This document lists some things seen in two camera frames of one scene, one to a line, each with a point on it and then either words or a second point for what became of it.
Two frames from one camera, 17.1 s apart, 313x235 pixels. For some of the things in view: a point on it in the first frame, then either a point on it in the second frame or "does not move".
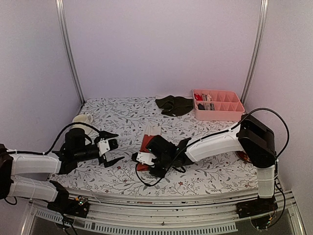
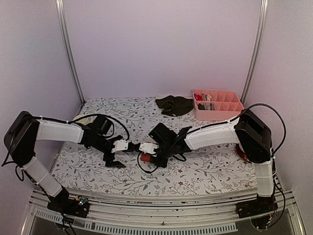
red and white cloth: x=151 y=130 -> x=145 y=157
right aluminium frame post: x=262 y=20 does not move
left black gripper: x=105 y=135 -> x=107 y=158
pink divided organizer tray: x=217 y=105 does not move
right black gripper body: x=165 y=163 -> x=167 y=152
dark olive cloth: x=174 y=106 does not move
